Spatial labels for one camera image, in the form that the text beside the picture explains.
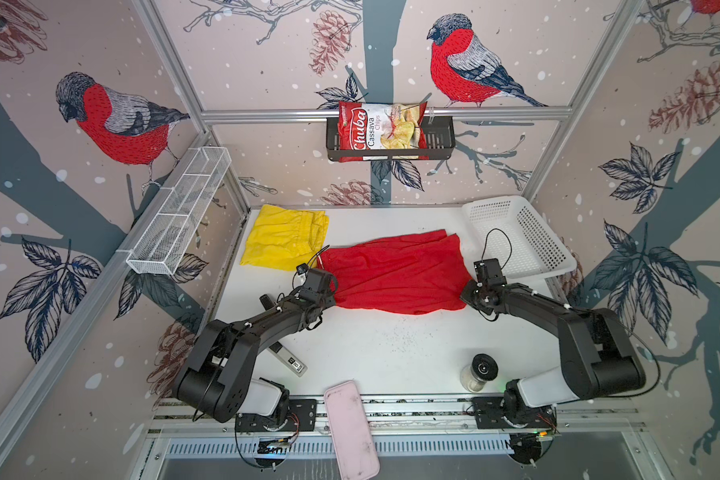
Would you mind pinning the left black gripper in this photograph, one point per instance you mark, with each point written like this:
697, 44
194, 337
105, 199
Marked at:
330, 300

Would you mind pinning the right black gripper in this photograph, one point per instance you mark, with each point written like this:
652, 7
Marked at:
464, 295

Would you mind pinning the white plastic basket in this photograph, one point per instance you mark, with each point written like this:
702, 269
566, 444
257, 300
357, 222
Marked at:
509, 229

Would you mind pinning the yellow shorts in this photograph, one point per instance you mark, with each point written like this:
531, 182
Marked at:
282, 239

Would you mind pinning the red shorts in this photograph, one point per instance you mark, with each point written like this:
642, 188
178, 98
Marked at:
414, 274

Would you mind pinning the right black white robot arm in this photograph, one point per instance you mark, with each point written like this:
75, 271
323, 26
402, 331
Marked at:
596, 356

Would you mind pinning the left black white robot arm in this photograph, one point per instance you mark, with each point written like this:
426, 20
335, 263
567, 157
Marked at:
216, 377

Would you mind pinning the grey white remote device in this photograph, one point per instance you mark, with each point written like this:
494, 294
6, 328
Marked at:
288, 359

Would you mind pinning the jar with black lid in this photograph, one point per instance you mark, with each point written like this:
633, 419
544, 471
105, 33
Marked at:
478, 372

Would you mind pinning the pink silicone case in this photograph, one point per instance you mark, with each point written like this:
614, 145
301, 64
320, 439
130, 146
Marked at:
353, 443

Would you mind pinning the red cassava chips bag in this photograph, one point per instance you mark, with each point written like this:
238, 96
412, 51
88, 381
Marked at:
363, 127

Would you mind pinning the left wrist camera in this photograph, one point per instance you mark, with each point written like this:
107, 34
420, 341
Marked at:
317, 277

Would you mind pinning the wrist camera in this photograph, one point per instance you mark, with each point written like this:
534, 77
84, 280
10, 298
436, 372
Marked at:
489, 273
317, 277

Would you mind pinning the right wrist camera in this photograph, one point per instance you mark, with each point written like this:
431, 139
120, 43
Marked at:
489, 273

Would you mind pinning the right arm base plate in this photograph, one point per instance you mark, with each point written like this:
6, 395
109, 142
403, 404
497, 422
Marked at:
493, 412

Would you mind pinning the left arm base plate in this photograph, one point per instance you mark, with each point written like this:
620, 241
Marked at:
290, 416

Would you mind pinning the white wire wall basket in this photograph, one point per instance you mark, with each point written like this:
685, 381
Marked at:
167, 237

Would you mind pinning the black wall shelf basket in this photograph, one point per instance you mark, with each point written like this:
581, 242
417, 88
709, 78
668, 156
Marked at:
438, 132

